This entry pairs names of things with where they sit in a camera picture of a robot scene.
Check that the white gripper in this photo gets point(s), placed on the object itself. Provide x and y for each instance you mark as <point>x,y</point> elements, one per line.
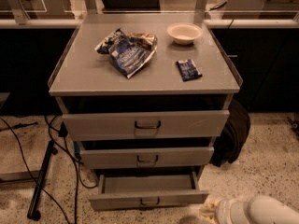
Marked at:
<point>226,209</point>

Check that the grey bottom drawer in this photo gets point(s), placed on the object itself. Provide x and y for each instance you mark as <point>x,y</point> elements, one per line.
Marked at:
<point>148,191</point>

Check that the grey drawer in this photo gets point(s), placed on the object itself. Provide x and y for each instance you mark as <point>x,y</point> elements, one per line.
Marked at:
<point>145,125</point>
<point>148,191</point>
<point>146,157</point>

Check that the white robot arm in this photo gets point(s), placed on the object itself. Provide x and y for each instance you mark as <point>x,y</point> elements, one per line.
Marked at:
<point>258,210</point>

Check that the grey top drawer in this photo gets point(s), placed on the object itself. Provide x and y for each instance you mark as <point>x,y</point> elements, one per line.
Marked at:
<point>145,125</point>

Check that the grey middle drawer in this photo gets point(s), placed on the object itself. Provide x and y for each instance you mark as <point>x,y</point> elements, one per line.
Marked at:
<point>146,157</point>

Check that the grey drawer cabinet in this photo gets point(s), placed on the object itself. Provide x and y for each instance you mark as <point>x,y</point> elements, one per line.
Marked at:
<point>85,82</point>

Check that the dark backpack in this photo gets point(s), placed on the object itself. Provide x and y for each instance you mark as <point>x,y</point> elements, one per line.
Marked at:
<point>228,145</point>

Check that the small dark blue packet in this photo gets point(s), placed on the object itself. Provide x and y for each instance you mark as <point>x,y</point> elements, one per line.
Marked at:
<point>188,70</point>

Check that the white bowl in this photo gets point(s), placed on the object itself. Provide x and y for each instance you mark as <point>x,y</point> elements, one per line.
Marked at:
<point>184,33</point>

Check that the blue crumpled chip bag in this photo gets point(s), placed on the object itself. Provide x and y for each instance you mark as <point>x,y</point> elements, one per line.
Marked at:
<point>129,52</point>

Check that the black floor stand bar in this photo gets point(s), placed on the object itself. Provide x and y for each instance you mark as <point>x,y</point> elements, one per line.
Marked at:
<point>33,212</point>

